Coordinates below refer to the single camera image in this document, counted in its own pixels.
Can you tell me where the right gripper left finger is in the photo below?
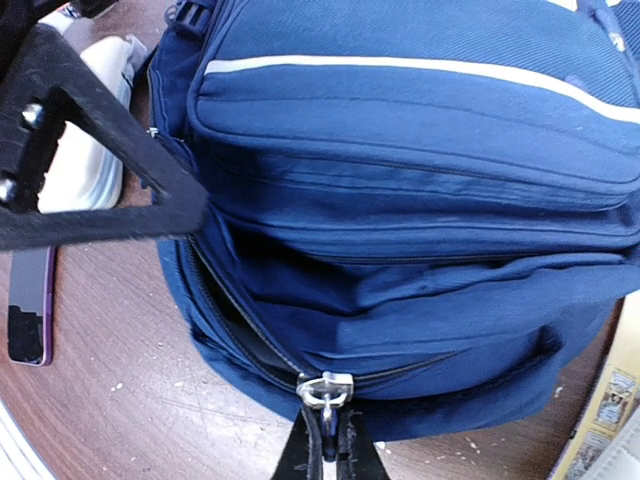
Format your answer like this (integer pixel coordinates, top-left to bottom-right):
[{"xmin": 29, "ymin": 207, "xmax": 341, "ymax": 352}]
[{"xmin": 271, "ymin": 404, "xmax": 323, "ymax": 480}]

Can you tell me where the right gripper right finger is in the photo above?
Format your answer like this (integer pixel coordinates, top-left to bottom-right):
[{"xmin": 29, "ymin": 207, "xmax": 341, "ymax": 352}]
[{"xmin": 336, "ymin": 407, "xmax": 390, "ymax": 480}]

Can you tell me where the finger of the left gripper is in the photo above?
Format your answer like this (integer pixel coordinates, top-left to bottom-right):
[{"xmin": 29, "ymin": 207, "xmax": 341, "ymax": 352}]
[{"xmin": 1, "ymin": 23, "xmax": 208, "ymax": 250}]

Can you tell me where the navy blue student backpack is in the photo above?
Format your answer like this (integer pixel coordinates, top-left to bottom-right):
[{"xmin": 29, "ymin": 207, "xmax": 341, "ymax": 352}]
[{"xmin": 149, "ymin": 1, "xmax": 639, "ymax": 441}]

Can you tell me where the beige hard glasses case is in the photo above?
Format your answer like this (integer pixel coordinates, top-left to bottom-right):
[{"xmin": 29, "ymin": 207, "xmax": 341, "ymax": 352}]
[{"xmin": 38, "ymin": 35, "xmax": 148, "ymax": 214}]

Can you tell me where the black smartphone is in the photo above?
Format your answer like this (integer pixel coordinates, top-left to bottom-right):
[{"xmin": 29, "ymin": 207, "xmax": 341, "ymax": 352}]
[{"xmin": 7, "ymin": 247, "xmax": 56, "ymax": 367}]

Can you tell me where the beige fabric pencil pouch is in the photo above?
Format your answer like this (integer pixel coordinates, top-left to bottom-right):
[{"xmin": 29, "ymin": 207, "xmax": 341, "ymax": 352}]
[{"xmin": 583, "ymin": 424, "xmax": 639, "ymax": 480}]

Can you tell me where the yellow paperback booklet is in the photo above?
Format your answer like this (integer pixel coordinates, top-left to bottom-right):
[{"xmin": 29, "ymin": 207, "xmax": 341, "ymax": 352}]
[{"xmin": 549, "ymin": 293, "xmax": 639, "ymax": 479}]

